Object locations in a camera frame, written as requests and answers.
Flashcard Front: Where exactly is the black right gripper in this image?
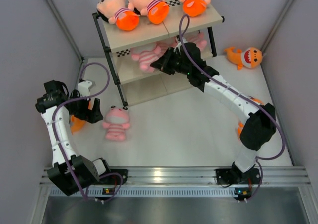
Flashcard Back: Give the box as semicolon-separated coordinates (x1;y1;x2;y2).
150;48;190;76

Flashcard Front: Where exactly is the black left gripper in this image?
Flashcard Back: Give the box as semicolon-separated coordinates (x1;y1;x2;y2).
68;90;102;123

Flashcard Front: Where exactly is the pink striped plush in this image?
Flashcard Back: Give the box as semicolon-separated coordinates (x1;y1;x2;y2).
102;106;131;141
130;42;161;73
184;31;207;52
157;37;177;58

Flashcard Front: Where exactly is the small boy doll plush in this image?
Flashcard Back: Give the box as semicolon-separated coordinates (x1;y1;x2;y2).
128;0;169;25

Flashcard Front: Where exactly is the black-haired boy doll plush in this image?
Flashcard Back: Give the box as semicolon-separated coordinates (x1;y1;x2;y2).
96;0;140;31

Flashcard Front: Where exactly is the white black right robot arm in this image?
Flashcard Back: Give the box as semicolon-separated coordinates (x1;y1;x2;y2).
151;42;276;183

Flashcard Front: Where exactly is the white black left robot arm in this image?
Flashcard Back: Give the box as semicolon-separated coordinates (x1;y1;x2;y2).
35;79;112;196

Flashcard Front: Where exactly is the beige black three-tier shelf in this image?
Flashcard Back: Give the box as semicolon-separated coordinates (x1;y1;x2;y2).
92;0;226;107

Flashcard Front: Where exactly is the orange shark plush left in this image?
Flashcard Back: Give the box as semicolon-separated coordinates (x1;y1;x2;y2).
70;115;86;134

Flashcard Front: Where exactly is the orange shark plush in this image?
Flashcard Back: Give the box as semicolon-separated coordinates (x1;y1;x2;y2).
70;115;86;134
237;96;264;138
223;47;263;70

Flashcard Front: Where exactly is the orange shark plush far right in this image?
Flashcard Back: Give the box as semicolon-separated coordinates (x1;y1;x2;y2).
223;47;263;70

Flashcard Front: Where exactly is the orange shark plush near right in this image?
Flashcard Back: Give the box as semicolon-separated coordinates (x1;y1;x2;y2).
237;96;264;138

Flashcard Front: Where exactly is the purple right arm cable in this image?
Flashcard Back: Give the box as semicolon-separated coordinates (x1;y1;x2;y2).
178;14;287;200

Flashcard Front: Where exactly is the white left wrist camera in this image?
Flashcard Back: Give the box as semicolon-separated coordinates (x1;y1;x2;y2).
77;80;95;97

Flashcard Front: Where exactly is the aluminium mounting rail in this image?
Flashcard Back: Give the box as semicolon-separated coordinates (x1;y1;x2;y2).
39;166;311;185

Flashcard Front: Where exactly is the white slotted cable duct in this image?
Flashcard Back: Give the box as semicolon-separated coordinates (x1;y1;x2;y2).
90;186;238;198

